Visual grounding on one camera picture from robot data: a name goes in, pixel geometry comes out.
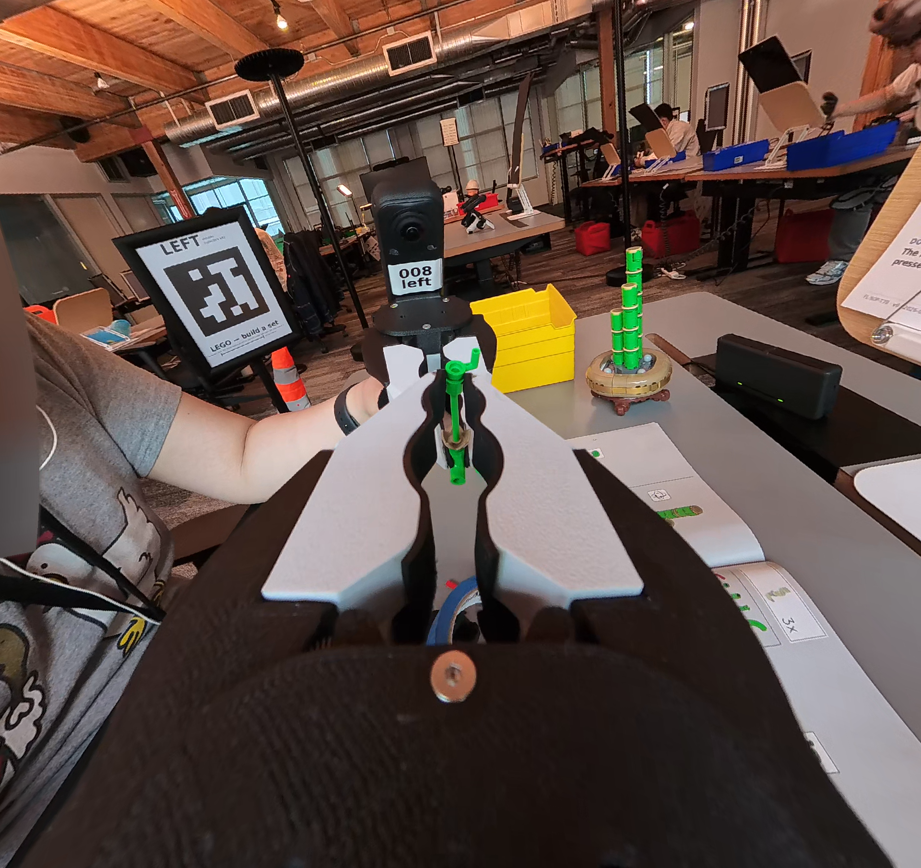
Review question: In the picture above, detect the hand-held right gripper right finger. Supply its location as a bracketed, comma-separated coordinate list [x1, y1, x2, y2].
[466, 372, 645, 645]

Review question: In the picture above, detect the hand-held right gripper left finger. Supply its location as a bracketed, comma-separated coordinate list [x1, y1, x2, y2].
[260, 370, 441, 645]

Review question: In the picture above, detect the green lego stud with handle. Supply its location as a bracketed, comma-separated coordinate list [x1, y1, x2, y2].
[444, 350, 482, 398]

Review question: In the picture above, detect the green lego stem assembly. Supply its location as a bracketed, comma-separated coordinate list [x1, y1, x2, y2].
[442, 397, 472, 486]

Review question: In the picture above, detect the person's left forearm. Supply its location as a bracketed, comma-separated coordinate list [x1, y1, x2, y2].
[144, 386, 346, 505]

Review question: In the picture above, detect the lego instruction booklet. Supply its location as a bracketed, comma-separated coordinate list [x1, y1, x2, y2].
[568, 422, 921, 868]

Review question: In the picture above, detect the lego bamboo pot model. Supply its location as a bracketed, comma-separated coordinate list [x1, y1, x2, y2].
[585, 246, 673, 416]

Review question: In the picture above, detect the yellow plastic bin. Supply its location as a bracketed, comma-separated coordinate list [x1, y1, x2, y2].
[470, 283, 578, 394]

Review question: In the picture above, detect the black smart wristband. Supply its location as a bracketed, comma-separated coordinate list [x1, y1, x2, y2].
[333, 385, 364, 437]

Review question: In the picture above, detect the black pole stand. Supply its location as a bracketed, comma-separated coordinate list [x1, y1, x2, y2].
[235, 48, 371, 329]
[581, 0, 659, 282]

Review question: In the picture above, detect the orange traffic cone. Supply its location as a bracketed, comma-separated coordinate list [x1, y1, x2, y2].
[270, 346, 312, 412]

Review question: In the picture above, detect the blue masking tape roll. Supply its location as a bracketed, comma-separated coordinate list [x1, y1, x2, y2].
[426, 575, 483, 645]

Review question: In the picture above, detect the black framed marker sign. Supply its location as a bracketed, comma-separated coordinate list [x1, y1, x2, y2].
[113, 208, 302, 412]

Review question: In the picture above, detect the black rectangular device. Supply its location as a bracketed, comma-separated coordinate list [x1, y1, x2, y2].
[716, 333, 843, 421]

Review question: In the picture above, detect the blue plastic bin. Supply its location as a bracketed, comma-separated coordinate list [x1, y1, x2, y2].
[786, 120, 900, 171]
[701, 138, 771, 173]

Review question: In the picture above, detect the white stand base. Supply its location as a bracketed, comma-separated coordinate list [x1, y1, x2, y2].
[852, 457, 921, 545]

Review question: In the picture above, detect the wooden instruction board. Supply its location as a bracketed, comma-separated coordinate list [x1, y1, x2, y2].
[837, 156, 921, 365]

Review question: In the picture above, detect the tablet on wooden stand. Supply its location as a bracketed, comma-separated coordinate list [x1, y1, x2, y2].
[740, 35, 827, 139]

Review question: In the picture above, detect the printed instruction sheet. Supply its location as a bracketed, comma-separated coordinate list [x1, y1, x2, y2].
[842, 213, 921, 340]

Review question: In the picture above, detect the black wall monitor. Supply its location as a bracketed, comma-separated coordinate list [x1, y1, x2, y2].
[360, 156, 430, 200]

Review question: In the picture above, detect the black body strap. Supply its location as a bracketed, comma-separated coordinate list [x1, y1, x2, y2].
[0, 508, 166, 624]

